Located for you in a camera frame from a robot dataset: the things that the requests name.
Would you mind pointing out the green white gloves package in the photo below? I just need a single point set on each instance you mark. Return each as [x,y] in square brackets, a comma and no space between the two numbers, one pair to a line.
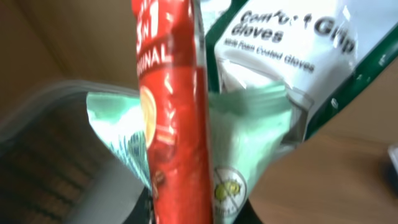
[325,51]

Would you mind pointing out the red coffee stick sachet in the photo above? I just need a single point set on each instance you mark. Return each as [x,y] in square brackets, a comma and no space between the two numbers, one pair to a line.
[171,69]

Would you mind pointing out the mint green sachet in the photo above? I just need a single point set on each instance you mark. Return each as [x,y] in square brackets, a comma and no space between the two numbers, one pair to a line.
[247,127]

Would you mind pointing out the grey plastic mesh basket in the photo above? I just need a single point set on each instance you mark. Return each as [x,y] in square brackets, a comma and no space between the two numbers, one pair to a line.
[54,169]

